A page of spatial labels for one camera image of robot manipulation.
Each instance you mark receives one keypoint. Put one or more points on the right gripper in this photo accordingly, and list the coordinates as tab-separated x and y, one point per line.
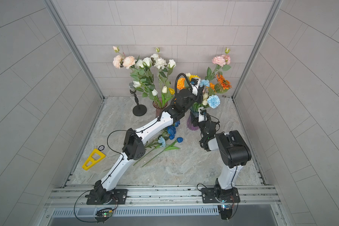
200	120

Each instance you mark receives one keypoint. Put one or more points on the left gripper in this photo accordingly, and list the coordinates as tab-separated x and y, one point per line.
197	97

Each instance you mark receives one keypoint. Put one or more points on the blue purple glass vase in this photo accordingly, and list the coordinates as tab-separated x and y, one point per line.
190	122

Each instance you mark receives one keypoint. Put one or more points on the yellow sunflower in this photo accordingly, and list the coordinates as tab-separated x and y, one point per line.
192	76

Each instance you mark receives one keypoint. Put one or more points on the pink glass vase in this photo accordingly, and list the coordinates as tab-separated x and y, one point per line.
158	110

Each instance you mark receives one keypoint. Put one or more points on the light blue carnation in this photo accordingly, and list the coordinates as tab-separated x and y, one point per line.
156	143

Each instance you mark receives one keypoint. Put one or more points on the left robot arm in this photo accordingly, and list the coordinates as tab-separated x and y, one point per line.
135	140

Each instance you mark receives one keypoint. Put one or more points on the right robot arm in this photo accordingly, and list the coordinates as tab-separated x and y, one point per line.
233	150

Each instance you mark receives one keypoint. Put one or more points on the right vase bouquet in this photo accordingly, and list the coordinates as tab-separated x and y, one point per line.
214	83

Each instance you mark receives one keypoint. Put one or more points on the vase bouquet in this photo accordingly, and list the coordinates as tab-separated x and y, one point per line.
214	83
150	75

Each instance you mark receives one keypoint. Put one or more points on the left vase bouquet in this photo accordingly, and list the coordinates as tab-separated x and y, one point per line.
150	75

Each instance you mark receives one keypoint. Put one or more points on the black round stand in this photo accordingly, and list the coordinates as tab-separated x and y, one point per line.
139	109

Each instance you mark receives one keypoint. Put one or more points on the right circuit board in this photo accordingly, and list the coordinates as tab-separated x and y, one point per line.
225	211

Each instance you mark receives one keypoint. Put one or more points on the circuit board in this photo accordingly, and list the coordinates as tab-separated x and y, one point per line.
103	215
225	211

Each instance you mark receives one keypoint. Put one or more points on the yellow plastic piece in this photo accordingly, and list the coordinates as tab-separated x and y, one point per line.
95	157

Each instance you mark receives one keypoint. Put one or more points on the left circuit board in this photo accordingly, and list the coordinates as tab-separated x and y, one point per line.
103	215

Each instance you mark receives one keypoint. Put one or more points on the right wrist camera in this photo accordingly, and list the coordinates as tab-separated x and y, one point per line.
204	112

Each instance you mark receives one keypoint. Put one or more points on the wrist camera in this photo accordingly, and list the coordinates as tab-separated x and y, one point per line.
204	112
195	88

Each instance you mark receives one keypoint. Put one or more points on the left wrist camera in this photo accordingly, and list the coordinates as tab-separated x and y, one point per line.
195	88

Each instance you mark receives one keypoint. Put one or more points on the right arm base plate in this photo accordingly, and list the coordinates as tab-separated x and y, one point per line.
218	195

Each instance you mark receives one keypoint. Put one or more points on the aluminium rail frame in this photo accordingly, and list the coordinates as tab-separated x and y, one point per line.
158	201

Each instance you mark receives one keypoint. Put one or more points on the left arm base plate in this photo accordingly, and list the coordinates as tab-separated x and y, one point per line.
116	196

